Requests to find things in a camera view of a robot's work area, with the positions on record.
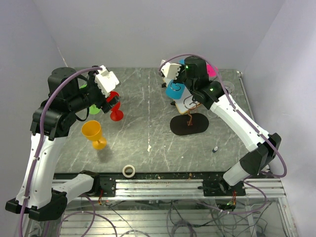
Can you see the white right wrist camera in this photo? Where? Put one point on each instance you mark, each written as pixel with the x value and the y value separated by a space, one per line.
pixel 171 70

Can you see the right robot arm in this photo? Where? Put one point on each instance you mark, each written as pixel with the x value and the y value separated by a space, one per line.
pixel 261 145

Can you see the yellow framed whiteboard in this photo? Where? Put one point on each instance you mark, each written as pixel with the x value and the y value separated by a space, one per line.
pixel 186 102

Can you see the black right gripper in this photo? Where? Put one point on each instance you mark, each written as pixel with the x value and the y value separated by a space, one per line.
pixel 181 68

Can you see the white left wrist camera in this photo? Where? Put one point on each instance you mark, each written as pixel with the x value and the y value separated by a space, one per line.
pixel 106 80

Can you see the masking tape roll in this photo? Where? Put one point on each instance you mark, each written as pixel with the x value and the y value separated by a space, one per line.
pixel 128 171

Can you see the blue plastic wine glass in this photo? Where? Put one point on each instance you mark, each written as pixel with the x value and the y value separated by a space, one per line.
pixel 174 90

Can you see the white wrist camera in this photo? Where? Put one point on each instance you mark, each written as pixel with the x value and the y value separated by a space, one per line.
pixel 171 70
pixel 106 80

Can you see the pink plastic wine glass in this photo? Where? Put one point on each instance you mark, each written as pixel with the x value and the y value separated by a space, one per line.
pixel 211 72

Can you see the small white blue cap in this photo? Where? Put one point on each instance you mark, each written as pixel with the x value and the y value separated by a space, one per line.
pixel 215 149

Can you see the aluminium front mounting rail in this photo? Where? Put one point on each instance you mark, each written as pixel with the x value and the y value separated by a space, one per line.
pixel 184 186

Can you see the orange plastic wine glass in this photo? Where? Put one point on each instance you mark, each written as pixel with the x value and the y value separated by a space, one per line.
pixel 93 132

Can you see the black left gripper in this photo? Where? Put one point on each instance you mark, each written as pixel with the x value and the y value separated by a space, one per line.
pixel 102 103

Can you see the green plastic wine glass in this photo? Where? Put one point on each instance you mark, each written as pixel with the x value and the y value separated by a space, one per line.
pixel 93 110

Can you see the red plastic wine glass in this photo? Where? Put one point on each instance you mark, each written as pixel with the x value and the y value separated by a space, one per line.
pixel 116 113

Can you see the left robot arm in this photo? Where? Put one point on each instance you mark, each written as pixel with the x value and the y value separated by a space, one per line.
pixel 70 92

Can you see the aluminium table edge rail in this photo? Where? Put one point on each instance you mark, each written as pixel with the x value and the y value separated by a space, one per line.
pixel 240 74

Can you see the copper wire wine glass rack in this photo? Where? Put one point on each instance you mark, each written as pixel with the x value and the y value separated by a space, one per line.
pixel 194 123

